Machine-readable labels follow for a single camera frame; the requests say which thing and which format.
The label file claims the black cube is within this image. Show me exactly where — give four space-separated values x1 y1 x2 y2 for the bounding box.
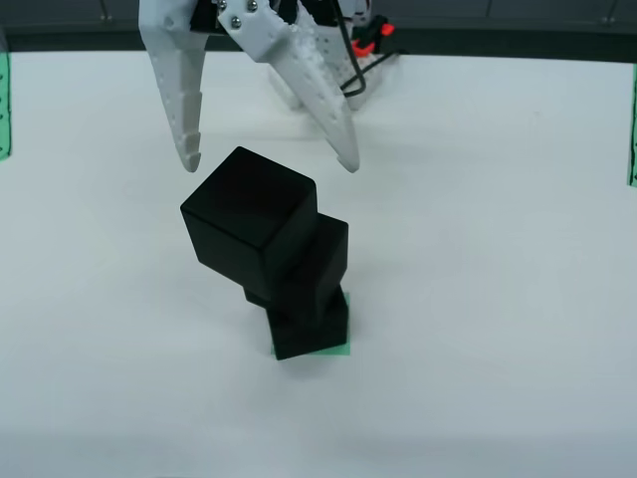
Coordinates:
267 291 349 360
243 212 350 330
179 145 319 296

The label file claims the black and orange clamp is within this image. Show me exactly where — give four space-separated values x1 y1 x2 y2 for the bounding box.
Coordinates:
350 14 397 56

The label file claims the green paper sheet with arrows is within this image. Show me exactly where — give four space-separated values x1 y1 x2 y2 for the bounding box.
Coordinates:
625 64 637 188
0 52 12 163

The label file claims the grey cabinet row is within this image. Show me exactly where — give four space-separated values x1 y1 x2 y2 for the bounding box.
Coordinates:
0 0 637 34

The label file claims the green square paper marker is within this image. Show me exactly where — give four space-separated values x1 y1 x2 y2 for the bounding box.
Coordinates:
270 292 353 357

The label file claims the black camera cable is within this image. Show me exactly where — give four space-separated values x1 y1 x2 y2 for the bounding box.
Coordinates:
340 14 402 100

